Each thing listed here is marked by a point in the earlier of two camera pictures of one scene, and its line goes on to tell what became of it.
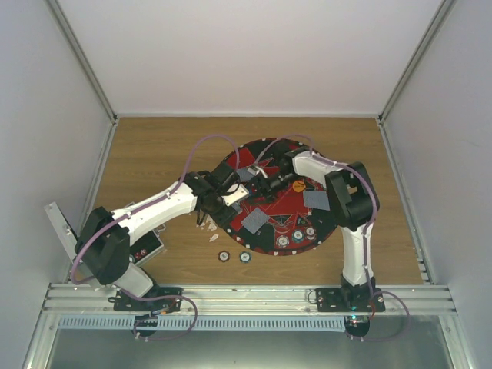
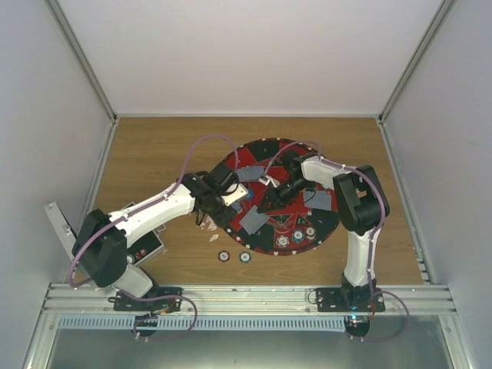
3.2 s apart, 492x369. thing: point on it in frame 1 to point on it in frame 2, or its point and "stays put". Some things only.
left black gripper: x=223 y=219 stays put
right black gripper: x=260 y=182 to x=274 y=198
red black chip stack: x=224 y=256 stays put
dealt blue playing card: x=316 y=200 stays put
